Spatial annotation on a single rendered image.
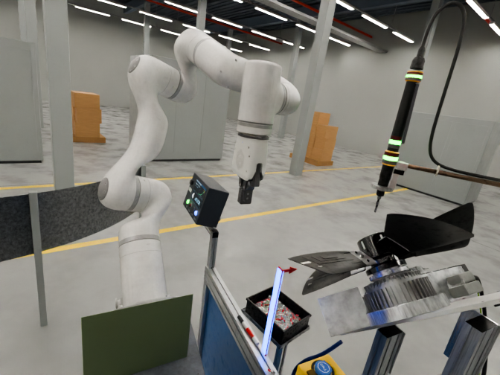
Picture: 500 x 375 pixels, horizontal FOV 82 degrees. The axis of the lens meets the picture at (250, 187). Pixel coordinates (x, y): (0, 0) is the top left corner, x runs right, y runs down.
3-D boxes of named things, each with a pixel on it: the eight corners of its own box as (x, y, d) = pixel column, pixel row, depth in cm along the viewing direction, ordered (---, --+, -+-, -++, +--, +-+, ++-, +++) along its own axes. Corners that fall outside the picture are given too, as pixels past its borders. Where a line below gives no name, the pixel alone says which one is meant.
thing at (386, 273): (388, 277, 112) (385, 272, 113) (417, 266, 102) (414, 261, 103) (362, 283, 106) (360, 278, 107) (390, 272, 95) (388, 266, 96)
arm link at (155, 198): (111, 251, 87) (107, 182, 96) (164, 251, 101) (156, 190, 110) (131, 237, 81) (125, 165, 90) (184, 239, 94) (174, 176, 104)
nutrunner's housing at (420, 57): (386, 196, 97) (429, 48, 84) (385, 198, 94) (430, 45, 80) (373, 193, 99) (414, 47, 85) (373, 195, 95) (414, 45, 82)
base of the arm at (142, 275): (103, 315, 70) (100, 241, 77) (114, 319, 86) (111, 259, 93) (182, 296, 76) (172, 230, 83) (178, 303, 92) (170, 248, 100)
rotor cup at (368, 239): (385, 271, 114) (370, 241, 120) (415, 260, 103) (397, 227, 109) (359, 277, 107) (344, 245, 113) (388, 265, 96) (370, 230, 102)
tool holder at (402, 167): (399, 190, 96) (408, 162, 93) (399, 195, 90) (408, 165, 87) (371, 184, 100) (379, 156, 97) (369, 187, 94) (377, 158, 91)
